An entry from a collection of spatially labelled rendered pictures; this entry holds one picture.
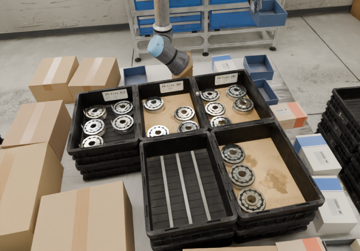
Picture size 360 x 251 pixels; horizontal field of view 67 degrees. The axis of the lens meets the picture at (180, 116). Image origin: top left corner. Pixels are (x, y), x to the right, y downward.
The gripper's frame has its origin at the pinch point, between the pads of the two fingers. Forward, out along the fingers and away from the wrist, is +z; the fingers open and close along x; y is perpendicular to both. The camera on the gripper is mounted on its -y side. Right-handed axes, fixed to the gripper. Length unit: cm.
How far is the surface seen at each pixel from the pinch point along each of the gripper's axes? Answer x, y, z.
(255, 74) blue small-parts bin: 0.7, 9.6, 37.4
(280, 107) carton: 6, 44, 36
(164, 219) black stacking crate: -56, 104, 26
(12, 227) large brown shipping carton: -106, 107, 15
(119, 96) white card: -79, 37, 19
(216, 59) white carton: -22.1, -5.6, 32.0
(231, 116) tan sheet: -22, 53, 28
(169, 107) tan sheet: -53, 43, 26
